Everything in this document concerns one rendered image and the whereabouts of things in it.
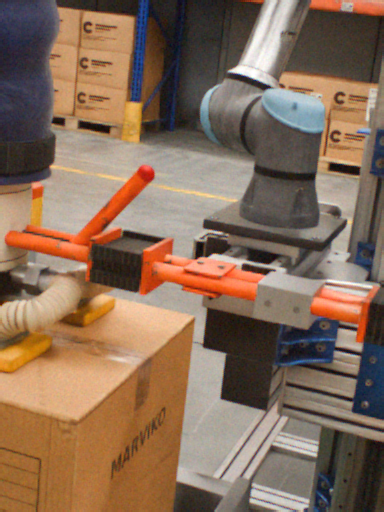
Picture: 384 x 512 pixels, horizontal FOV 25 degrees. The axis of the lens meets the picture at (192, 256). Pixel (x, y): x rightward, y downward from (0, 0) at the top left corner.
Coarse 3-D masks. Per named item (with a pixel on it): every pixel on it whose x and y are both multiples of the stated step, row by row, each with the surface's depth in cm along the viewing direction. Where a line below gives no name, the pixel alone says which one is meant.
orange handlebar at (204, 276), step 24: (24, 240) 114; (48, 240) 113; (168, 264) 108; (192, 264) 108; (216, 264) 109; (192, 288) 107; (216, 288) 105; (240, 288) 104; (312, 312) 102; (336, 312) 101
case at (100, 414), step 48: (96, 336) 120; (144, 336) 122; (192, 336) 133; (0, 384) 103; (48, 384) 104; (96, 384) 106; (144, 384) 116; (0, 432) 100; (48, 432) 98; (96, 432) 102; (144, 432) 120; (0, 480) 102; (48, 480) 100; (96, 480) 105; (144, 480) 124
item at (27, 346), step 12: (24, 336) 112; (36, 336) 113; (48, 336) 113; (0, 348) 107; (12, 348) 108; (24, 348) 109; (36, 348) 110; (48, 348) 113; (0, 360) 105; (12, 360) 105; (24, 360) 108; (12, 372) 106
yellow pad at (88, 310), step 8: (96, 296) 130; (104, 296) 130; (0, 304) 127; (80, 304) 125; (88, 304) 126; (96, 304) 127; (104, 304) 128; (112, 304) 130; (80, 312) 123; (88, 312) 123; (96, 312) 125; (104, 312) 128; (64, 320) 124; (72, 320) 123; (80, 320) 123; (88, 320) 123
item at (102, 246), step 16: (96, 240) 110; (112, 240) 114; (128, 240) 115; (144, 240) 115; (160, 240) 115; (96, 256) 108; (112, 256) 108; (128, 256) 107; (144, 256) 107; (160, 256) 110; (96, 272) 109; (112, 272) 109; (128, 272) 108; (144, 272) 107; (128, 288) 108; (144, 288) 108
